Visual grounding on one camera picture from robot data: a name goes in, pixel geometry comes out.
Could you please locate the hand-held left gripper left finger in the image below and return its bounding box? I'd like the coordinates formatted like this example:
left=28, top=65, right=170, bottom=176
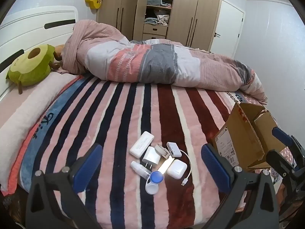
left=25, top=144, right=103, bottom=229

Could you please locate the white charger plug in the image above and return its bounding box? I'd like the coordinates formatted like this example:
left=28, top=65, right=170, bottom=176
left=142, top=146, right=162, bottom=170

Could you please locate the pile of pale clothes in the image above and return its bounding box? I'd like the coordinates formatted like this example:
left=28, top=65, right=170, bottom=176
left=144, top=14, right=169, bottom=26

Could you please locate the white earbud case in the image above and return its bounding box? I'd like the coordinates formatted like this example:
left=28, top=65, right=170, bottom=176
left=167, top=159, right=187, bottom=179

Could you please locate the brown plush toy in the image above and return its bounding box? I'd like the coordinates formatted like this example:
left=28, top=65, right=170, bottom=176
left=53, top=45, right=65, bottom=70

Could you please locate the white rectangular case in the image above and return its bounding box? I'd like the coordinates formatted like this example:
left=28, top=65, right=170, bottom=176
left=129, top=131, right=155, bottom=158

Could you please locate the white adapter hub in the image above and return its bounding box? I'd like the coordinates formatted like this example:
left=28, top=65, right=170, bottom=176
left=166, top=142, right=183, bottom=158

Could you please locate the green avocado plush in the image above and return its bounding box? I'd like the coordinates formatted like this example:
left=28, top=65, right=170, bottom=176
left=5, top=44, right=56, bottom=94

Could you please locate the blue-lidded white container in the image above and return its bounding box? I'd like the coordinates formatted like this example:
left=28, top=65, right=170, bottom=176
left=145, top=170, right=164, bottom=195

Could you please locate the wooden wardrobe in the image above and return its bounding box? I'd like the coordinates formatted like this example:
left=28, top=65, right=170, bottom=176
left=96, top=0, right=225, bottom=52

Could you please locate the striped fleece blanket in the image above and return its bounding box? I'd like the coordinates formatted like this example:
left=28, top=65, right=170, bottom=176
left=7, top=74, right=270, bottom=229

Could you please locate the lit white light bar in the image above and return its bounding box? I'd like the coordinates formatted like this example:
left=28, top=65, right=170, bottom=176
left=156, top=156, right=175, bottom=176

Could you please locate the small white bottle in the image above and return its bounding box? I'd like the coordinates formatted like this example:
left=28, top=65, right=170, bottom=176
left=130, top=161, right=152, bottom=179

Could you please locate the white bed headboard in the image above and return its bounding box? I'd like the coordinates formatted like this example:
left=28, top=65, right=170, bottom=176
left=0, top=5, right=79, bottom=105

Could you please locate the brown cardboard box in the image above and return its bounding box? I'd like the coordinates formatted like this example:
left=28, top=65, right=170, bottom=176
left=213, top=102, right=290, bottom=170

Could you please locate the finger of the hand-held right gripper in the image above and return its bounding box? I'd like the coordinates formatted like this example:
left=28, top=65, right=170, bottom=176
left=266, top=149, right=301, bottom=194
left=272, top=127, right=305, bottom=171

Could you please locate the long pale pink pillow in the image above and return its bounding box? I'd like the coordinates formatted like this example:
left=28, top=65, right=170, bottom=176
left=0, top=73, right=77, bottom=191

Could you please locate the grey tape roll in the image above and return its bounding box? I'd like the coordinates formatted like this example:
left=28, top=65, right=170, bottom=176
left=154, top=144, right=170, bottom=159

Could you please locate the white charging cable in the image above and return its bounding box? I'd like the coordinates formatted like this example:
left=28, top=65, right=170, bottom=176
left=176, top=149, right=192, bottom=187

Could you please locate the white door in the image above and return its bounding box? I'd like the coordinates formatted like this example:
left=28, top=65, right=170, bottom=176
left=211, top=0, right=246, bottom=59

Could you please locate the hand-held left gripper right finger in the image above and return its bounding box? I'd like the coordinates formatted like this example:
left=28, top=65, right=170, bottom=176
left=201, top=144, right=280, bottom=229

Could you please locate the pink polka dot bedsheet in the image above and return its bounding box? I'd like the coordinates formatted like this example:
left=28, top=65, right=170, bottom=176
left=280, top=147, right=298, bottom=169

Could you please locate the pink striped duvet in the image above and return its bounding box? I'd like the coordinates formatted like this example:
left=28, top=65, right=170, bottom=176
left=61, top=19, right=268, bottom=104

